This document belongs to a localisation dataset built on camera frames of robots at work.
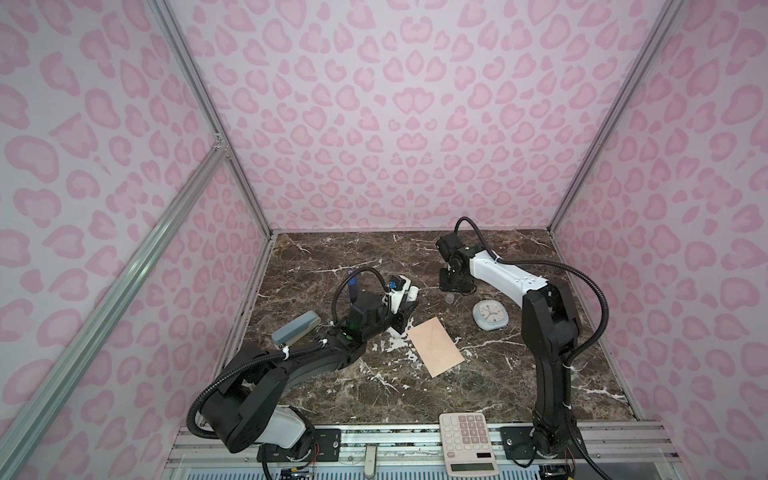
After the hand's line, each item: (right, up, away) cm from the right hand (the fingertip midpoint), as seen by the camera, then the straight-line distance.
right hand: (451, 284), depth 96 cm
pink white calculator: (-1, -36, -24) cm, 44 cm away
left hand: (-12, -2, -14) cm, 19 cm away
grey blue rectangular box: (-47, -12, -7) cm, 49 cm away
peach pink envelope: (-5, -19, -6) cm, 20 cm away
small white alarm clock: (+12, -9, -3) cm, 15 cm away
